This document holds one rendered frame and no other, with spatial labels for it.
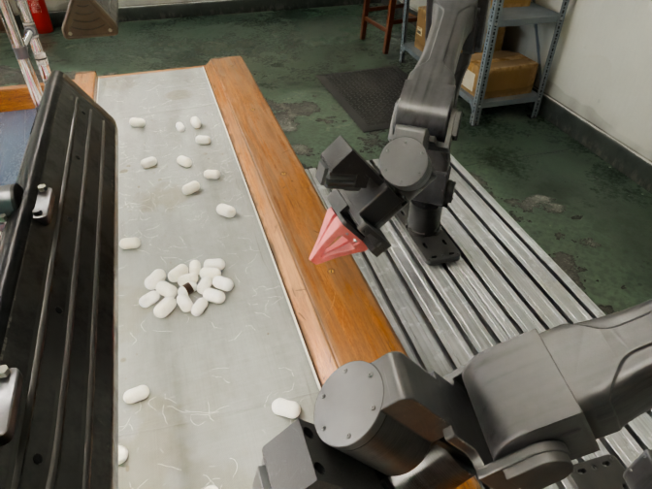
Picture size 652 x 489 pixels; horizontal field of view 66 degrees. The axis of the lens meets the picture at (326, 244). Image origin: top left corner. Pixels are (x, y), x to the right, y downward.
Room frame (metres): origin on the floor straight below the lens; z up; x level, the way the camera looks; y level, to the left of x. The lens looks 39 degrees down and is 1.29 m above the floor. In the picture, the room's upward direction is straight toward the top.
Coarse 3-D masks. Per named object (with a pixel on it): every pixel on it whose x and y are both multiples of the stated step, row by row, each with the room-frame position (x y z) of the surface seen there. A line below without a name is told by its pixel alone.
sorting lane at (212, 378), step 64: (128, 128) 1.11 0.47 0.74; (192, 128) 1.11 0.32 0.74; (128, 192) 0.84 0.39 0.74; (128, 256) 0.64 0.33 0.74; (192, 256) 0.64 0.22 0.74; (256, 256) 0.64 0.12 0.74; (128, 320) 0.50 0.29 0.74; (192, 320) 0.50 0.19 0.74; (256, 320) 0.50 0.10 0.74; (128, 384) 0.39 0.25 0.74; (192, 384) 0.39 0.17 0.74; (256, 384) 0.39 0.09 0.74; (128, 448) 0.30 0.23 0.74; (192, 448) 0.30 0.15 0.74; (256, 448) 0.30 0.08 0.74
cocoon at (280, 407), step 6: (276, 402) 0.35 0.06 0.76; (282, 402) 0.35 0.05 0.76; (288, 402) 0.35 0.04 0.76; (294, 402) 0.35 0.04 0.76; (276, 408) 0.34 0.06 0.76; (282, 408) 0.34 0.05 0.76; (288, 408) 0.34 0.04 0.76; (294, 408) 0.34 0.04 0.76; (300, 408) 0.35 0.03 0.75; (282, 414) 0.34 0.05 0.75; (288, 414) 0.34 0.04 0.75; (294, 414) 0.34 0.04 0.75
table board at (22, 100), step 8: (144, 72) 1.48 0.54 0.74; (152, 72) 1.48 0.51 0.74; (72, 80) 1.42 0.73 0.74; (0, 88) 1.36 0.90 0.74; (8, 88) 1.36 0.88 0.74; (16, 88) 1.37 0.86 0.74; (24, 88) 1.37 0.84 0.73; (0, 96) 1.35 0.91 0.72; (8, 96) 1.36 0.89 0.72; (16, 96) 1.37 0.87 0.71; (24, 96) 1.37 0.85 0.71; (0, 104) 1.35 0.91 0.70; (8, 104) 1.36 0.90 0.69; (16, 104) 1.36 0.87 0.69; (24, 104) 1.37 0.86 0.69; (32, 104) 1.37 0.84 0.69; (0, 112) 1.35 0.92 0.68
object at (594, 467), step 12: (600, 456) 0.33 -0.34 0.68; (612, 456) 0.33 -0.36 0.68; (576, 468) 0.31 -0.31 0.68; (588, 468) 0.31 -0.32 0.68; (600, 468) 0.31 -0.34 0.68; (612, 468) 0.31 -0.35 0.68; (624, 468) 0.31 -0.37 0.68; (576, 480) 0.29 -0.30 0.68; (588, 480) 0.29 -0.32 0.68; (600, 480) 0.29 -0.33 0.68; (612, 480) 0.29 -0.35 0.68; (624, 480) 0.29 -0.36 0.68
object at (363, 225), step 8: (344, 200) 0.57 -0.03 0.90; (352, 208) 0.54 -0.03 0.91; (400, 208) 0.55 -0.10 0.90; (352, 216) 0.54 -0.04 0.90; (360, 216) 0.52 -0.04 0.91; (392, 216) 0.55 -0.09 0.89; (360, 224) 0.51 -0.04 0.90; (368, 224) 0.51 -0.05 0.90; (376, 224) 0.54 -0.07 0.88; (368, 232) 0.51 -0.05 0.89; (376, 232) 0.52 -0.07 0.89; (384, 240) 0.52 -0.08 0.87; (384, 248) 0.52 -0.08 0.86
